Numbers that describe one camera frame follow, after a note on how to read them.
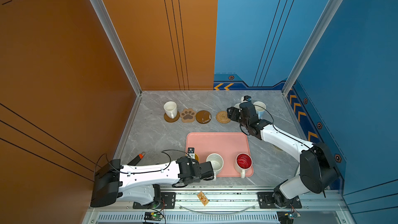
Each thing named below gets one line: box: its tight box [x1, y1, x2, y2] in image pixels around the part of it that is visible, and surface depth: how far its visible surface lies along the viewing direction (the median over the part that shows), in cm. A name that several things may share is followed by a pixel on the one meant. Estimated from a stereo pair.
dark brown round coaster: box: [195, 109, 212, 124], surface depth 107 cm
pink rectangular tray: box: [185, 131, 254, 178], surface depth 94 cm
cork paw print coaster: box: [179, 107, 197, 123], surface depth 107 cm
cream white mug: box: [163, 101, 178, 119], surface depth 100 cm
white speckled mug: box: [206, 152, 224, 181], surface depth 80 cm
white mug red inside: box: [234, 152, 253, 179], surface depth 81 cm
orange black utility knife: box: [126, 151, 146, 166], surface depth 88 cm
